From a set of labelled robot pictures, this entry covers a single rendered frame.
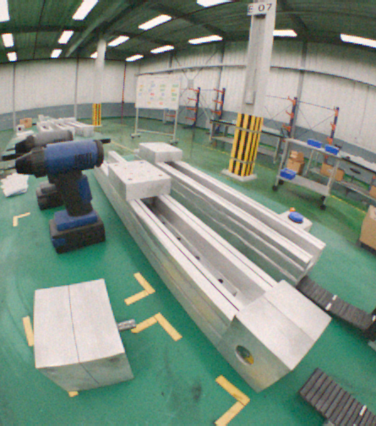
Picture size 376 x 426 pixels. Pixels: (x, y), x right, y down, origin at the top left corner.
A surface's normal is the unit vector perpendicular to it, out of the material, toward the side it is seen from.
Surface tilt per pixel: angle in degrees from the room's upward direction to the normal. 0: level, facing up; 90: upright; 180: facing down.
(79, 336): 0
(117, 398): 0
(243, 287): 90
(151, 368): 0
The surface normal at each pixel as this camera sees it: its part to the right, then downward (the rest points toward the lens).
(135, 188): 0.55, 0.46
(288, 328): 0.11, -0.87
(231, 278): -0.83, 0.19
